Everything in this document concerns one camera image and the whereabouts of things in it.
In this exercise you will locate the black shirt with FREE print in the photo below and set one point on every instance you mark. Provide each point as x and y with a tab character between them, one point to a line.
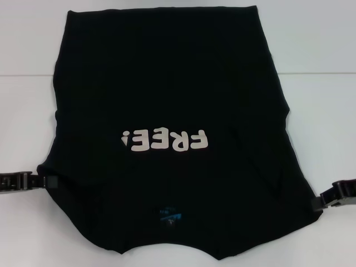
167	83

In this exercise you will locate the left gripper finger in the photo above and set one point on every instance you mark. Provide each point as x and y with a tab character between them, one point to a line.
51	181

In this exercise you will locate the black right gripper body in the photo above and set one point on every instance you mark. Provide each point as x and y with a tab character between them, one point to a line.
351	192

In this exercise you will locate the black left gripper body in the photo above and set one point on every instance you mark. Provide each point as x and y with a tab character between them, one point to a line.
8	181

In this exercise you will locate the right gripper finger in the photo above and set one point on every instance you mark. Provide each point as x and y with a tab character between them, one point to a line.
332	194

